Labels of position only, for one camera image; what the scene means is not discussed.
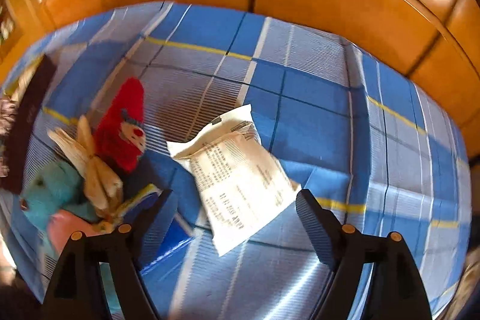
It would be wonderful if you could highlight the blue plaid bed sheet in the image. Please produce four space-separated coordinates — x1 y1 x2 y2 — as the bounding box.
1 1 471 319

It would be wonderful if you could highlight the white printed wipes pack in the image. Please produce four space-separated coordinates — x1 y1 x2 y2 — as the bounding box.
167 105 300 257

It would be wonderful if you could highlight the red santa sock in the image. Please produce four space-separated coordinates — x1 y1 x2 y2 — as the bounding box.
94 77 146 175

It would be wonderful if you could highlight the blue Tempo tissue pack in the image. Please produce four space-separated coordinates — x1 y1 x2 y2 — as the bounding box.
112 182 203 276

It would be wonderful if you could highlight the gold rectangular tray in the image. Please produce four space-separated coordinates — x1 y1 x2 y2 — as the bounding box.
1 54 57 194

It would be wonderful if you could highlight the mauve hair scrunchie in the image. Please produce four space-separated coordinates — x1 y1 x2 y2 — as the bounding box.
0 96 17 140

